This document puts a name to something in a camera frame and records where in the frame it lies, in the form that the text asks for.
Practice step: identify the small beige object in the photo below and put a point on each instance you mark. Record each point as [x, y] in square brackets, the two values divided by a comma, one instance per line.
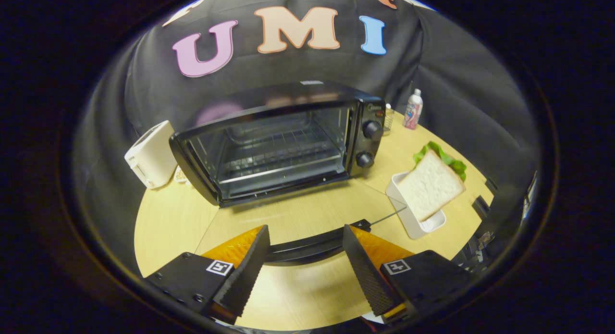
[181, 175]

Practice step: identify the small clear glass jar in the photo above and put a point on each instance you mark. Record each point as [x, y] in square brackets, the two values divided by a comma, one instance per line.
[388, 120]

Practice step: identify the white rectangular tray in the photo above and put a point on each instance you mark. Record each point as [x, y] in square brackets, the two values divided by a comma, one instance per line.
[413, 223]

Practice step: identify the white bread lettuce sandwich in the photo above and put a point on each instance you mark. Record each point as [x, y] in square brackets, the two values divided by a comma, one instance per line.
[427, 185]

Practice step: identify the white pop-up toaster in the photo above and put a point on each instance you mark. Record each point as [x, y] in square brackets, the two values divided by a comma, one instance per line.
[151, 156]

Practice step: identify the black toaster oven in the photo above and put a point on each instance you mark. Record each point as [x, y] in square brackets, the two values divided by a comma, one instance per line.
[307, 92]

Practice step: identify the glass toaster oven door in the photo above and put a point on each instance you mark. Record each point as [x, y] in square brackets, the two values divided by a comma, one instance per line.
[307, 248]

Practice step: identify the white pink-label bottle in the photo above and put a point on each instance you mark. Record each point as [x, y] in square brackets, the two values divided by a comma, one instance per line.
[413, 110]

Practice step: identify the metal oven rack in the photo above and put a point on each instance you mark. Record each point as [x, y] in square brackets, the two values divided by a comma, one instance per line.
[283, 154]

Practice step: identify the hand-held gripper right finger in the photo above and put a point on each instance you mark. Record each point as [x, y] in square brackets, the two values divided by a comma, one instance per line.
[367, 276]

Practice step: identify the dark clutter beside table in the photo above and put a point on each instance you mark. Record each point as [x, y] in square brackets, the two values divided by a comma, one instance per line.
[483, 204]

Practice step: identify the black backdrop cloth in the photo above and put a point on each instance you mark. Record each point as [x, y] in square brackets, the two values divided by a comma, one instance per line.
[144, 84]

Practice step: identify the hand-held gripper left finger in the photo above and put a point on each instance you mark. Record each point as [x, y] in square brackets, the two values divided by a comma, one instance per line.
[247, 271]

